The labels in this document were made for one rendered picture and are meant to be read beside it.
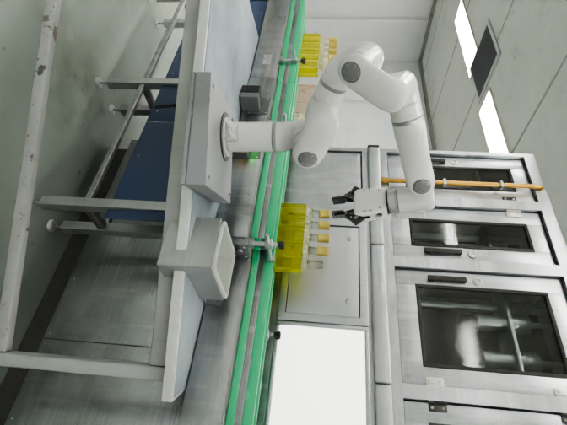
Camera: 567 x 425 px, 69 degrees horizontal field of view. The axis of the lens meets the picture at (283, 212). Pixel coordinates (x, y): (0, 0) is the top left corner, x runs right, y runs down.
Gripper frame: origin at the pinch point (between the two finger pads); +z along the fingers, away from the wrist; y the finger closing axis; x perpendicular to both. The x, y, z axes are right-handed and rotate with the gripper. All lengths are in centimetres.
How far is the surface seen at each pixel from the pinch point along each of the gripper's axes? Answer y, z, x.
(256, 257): -5.4, 33.5, -17.7
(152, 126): 52, 83, 5
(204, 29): 40, 33, 46
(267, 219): 5.1, 27.7, -9.4
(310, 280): -4.7, 19.2, -39.0
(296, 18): 141, 28, -10
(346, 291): -8.3, 5.5, -42.7
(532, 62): 228, -124, -136
